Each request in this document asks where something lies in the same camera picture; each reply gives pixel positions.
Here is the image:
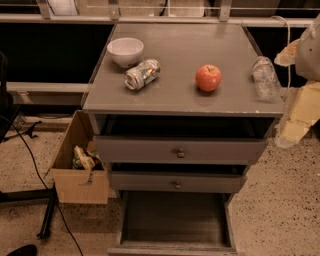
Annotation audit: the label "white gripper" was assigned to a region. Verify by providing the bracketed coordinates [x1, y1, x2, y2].
[274, 14, 320, 148]

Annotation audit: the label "grey drawer cabinet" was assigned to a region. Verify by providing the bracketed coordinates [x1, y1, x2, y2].
[81, 22, 285, 256]

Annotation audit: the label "grey drawer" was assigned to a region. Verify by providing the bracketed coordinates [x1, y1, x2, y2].
[108, 191, 245, 256]
[110, 163, 247, 193]
[94, 115, 267, 165]

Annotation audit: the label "crushed aluminium can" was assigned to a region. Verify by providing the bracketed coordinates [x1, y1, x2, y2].
[124, 59, 160, 91]

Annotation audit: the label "black shoe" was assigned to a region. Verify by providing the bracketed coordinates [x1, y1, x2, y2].
[7, 244, 38, 256]

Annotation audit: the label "grey bottom drawer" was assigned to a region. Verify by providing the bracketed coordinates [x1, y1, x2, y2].
[108, 191, 245, 256]

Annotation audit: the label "clear plastic water bottle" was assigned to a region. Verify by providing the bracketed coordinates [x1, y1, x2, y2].
[252, 56, 281, 100]

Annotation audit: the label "black stand base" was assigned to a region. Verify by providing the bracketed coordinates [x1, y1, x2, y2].
[0, 187, 58, 240]

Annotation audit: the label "grey top drawer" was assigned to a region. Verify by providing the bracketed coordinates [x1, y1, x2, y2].
[94, 115, 267, 165]

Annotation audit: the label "cardboard box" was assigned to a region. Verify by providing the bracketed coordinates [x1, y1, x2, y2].
[50, 111, 109, 204]

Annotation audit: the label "grey middle drawer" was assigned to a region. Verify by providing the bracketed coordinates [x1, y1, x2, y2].
[110, 163, 247, 193]

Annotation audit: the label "red apple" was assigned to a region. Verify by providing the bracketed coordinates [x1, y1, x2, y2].
[195, 64, 222, 92]

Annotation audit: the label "black floor cable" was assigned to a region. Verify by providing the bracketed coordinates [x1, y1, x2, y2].
[0, 114, 84, 256]

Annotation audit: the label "crumpled snack bags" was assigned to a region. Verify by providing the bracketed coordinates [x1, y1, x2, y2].
[72, 146, 103, 170]

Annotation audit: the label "white cable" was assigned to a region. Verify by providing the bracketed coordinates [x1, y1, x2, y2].
[270, 15, 292, 101]

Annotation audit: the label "white ceramic bowl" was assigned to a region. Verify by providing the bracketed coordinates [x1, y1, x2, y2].
[107, 38, 144, 68]

